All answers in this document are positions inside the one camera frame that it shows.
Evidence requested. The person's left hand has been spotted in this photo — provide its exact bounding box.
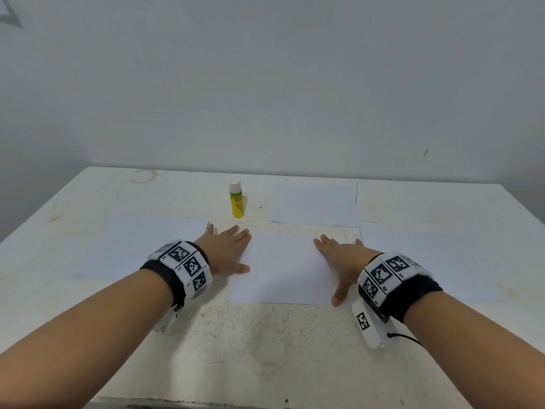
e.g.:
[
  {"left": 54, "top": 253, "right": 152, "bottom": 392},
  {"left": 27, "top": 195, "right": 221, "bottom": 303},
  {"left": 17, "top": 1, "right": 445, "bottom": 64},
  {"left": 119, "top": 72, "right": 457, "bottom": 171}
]
[{"left": 193, "top": 222, "right": 255, "bottom": 278}]

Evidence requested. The person's right hand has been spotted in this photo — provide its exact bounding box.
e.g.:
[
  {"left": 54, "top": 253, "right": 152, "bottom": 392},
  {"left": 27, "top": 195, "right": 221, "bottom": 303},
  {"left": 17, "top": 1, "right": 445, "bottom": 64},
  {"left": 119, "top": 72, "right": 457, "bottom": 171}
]
[{"left": 312, "top": 235, "right": 383, "bottom": 307}]

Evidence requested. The yellow glue stick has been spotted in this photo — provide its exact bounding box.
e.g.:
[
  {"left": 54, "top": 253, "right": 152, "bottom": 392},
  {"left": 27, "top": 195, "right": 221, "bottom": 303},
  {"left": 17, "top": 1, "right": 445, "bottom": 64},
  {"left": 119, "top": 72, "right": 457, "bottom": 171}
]
[{"left": 227, "top": 180, "right": 247, "bottom": 220}]

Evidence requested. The glued white paper sheet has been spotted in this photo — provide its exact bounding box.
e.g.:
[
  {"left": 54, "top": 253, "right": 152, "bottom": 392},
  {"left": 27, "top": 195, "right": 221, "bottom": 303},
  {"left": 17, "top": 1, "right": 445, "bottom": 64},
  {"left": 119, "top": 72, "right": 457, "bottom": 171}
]
[
  {"left": 270, "top": 180, "right": 360, "bottom": 228},
  {"left": 225, "top": 229, "right": 361, "bottom": 307}
]

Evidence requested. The stack of white paper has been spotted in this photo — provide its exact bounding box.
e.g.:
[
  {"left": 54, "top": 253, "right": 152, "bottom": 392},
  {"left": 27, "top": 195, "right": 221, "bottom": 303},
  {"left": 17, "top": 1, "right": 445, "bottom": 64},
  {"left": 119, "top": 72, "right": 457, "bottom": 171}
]
[
  {"left": 72, "top": 216, "right": 211, "bottom": 283},
  {"left": 361, "top": 224, "right": 509, "bottom": 304}
]

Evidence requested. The person's right forearm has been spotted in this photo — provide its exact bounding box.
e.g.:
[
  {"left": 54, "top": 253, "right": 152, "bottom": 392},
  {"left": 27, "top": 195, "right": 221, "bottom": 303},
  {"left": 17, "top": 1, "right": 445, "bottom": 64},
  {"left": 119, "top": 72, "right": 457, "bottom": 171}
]
[{"left": 404, "top": 289, "right": 545, "bottom": 409}]

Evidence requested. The person's left forearm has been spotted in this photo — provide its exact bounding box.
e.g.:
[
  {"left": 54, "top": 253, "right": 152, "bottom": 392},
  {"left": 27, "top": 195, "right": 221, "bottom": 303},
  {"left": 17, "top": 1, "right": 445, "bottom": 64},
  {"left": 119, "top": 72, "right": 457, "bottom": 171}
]
[{"left": 0, "top": 267, "right": 177, "bottom": 409}]

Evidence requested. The black marker wristband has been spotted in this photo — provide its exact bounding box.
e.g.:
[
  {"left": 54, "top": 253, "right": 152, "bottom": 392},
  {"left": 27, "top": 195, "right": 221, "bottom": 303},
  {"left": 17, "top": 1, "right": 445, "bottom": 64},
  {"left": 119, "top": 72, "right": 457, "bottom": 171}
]
[
  {"left": 355, "top": 251, "right": 445, "bottom": 325},
  {"left": 140, "top": 239, "right": 213, "bottom": 311}
]

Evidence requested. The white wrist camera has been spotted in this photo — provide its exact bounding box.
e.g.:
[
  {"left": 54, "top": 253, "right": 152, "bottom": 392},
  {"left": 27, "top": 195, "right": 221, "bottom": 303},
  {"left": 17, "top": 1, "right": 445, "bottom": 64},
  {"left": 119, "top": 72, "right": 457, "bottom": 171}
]
[
  {"left": 351, "top": 299, "right": 389, "bottom": 351},
  {"left": 152, "top": 301, "right": 189, "bottom": 334}
]

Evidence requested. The black cable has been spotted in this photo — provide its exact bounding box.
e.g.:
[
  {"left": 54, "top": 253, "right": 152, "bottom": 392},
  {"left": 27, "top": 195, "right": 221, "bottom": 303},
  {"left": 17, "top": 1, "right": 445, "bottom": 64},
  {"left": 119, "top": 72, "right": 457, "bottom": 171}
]
[{"left": 384, "top": 329, "right": 424, "bottom": 348}]

